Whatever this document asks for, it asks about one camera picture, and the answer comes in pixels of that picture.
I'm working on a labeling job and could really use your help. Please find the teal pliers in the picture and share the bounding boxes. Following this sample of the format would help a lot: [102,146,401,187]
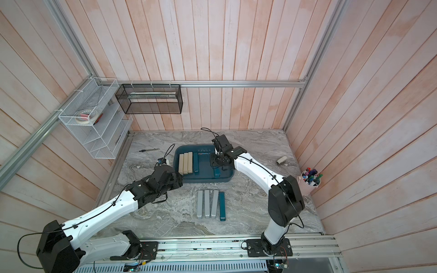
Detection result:
[218,192,226,221]
[214,167,221,179]
[193,152,199,173]

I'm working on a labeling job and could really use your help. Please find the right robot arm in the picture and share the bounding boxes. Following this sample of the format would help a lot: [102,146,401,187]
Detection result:
[211,133,305,257]

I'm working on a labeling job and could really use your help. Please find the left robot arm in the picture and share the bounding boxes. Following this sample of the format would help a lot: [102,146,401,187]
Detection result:
[36,164,183,273]

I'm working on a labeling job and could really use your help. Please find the teal plastic storage box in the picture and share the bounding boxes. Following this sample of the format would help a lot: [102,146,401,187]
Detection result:
[173,144,234,184]

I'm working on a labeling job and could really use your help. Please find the grey pliers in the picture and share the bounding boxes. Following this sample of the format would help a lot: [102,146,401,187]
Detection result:
[211,190,219,218]
[196,190,204,219]
[204,190,211,218]

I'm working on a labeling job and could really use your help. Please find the small beige roll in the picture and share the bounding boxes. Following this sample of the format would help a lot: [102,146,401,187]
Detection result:
[276,156,287,165]

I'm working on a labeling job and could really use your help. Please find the black mesh basket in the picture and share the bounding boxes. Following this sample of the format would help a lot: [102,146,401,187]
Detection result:
[115,83,183,114]

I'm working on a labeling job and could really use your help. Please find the pink pen cup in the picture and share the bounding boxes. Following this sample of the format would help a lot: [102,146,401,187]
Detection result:
[297,168,323,196]

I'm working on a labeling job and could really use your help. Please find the tape roll in rack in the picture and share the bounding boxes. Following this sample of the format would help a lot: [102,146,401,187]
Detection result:
[75,109,97,125]

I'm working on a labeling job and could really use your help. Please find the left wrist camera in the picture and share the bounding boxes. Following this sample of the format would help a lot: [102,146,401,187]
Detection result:
[156,158,167,166]

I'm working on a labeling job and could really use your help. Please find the white wire shelf rack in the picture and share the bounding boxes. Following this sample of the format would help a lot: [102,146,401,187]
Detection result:
[59,77,133,159]

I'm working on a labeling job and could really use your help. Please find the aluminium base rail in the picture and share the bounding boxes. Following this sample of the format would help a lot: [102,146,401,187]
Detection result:
[76,233,348,273]

